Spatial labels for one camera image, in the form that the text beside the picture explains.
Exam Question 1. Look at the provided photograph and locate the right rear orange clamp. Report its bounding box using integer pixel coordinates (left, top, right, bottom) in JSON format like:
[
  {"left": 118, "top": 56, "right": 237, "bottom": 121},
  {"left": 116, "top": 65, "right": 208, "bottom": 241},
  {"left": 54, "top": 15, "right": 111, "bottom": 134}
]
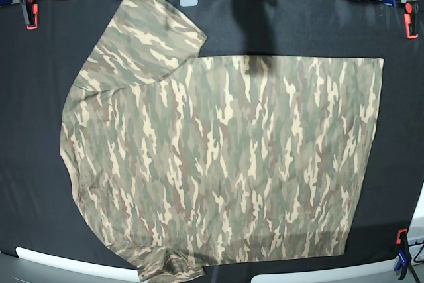
[{"left": 403, "top": 1, "right": 419, "bottom": 39}]

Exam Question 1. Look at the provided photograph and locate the left rear orange clamp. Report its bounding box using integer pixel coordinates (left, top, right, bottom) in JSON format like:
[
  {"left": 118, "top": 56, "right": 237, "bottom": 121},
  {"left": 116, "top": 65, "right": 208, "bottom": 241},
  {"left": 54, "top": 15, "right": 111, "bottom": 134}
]
[{"left": 19, "top": 0, "right": 38, "bottom": 30}]

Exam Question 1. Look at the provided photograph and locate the orange clamp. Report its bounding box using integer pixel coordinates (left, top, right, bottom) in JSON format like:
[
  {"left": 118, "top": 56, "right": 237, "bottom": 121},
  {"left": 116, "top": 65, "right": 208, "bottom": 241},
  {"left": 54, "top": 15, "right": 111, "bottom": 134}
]
[
  {"left": 403, "top": 1, "right": 419, "bottom": 39},
  {"left": 19, "top": 0, "right": 38, "bottom": 30},
  {"left": 396, "top": 228, "right": 407, "bottom": 245}
]

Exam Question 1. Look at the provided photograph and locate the front right orange clamp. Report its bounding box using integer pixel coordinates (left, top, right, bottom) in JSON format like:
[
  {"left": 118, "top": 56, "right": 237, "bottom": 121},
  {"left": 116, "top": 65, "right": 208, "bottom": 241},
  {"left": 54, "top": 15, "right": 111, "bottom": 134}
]
[{"left": 396, "top": 228, "right": 407, "bottom": 245}]

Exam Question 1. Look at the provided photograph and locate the camouflage t-shirt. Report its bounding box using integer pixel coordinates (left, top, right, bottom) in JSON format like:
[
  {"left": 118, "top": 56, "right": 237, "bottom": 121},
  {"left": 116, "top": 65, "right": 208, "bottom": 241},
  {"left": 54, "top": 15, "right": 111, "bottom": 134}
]
[{"left": 60, "top": 0, "right": 384, "bottom": 282}]

